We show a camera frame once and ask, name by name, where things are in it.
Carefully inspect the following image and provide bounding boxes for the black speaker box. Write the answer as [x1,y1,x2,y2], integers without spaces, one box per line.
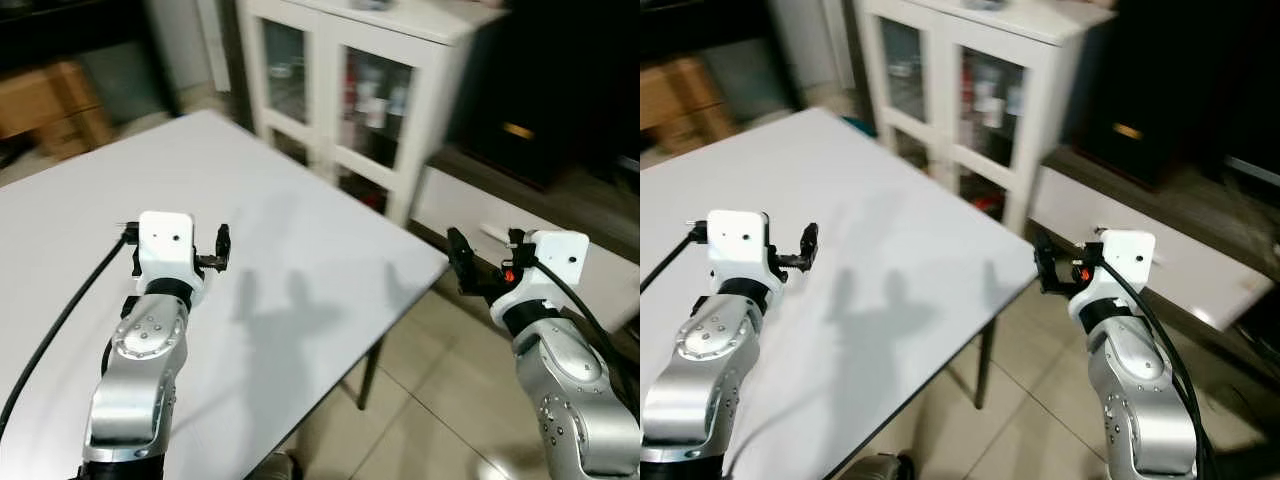
[1065,0,1280,193]
[450,0,641,191]

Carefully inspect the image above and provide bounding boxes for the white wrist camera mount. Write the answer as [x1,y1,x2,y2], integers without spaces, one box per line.
[489,230,592,313]
[1066,229,1157,323]
[705,209,778,293]
[134,211,207,302]

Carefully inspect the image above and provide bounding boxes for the white glass door cabinet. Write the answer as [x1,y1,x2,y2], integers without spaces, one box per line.
[237,0,511,227]
[855,0,1117,237]

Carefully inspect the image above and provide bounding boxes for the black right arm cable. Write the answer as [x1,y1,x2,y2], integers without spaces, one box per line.
[515,240,641,421]
[1093,240,1219,480]

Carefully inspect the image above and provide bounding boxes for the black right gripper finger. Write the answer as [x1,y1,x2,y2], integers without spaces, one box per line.
[1033,232,1062,294]
[447,228,479,296]

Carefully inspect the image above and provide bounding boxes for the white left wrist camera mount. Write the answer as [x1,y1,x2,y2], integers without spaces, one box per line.
[134,211,207,302]
[705,209,778,293]

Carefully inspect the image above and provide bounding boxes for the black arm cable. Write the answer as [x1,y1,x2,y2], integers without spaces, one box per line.
[515,240,641,421]
[640,224,709,295]
[1093,240,1219,480]
[0,228,139,441]

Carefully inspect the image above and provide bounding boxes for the dark table leg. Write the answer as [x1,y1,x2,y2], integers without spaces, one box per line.
[357,338,387,412]
[974,317,999,410]

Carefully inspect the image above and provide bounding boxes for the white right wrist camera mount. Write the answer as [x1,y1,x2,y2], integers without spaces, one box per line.
[489,230,592,313]
[1066,229,1157,323]

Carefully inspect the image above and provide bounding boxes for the brown wooden box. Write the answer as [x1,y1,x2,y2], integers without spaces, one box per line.
[0,60,117,163]
[640,55,739,157]

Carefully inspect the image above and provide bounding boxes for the white low sideboard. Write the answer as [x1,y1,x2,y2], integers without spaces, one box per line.
[1028,164,1280,333]
[410,164,641,333]

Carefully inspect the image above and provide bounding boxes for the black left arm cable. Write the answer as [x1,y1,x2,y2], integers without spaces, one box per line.
[640,224,709,295]
[0,228,139,441]

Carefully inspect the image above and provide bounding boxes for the grey storage box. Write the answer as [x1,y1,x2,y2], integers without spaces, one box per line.
[700,38,803,113]
[80,42,169,123]

